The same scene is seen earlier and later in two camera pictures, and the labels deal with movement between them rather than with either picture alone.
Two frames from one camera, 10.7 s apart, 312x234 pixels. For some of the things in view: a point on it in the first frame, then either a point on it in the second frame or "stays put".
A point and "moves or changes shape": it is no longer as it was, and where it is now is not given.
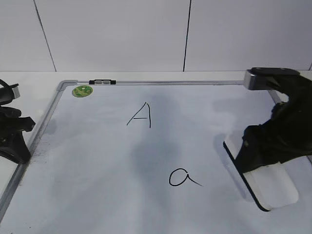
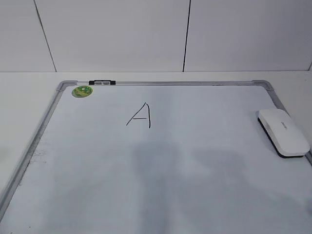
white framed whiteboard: [147, 157] stays put
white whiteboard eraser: [271, 186] moves or changes shape
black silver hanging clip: [102, 82] stays put
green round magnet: [82, 91] stays put
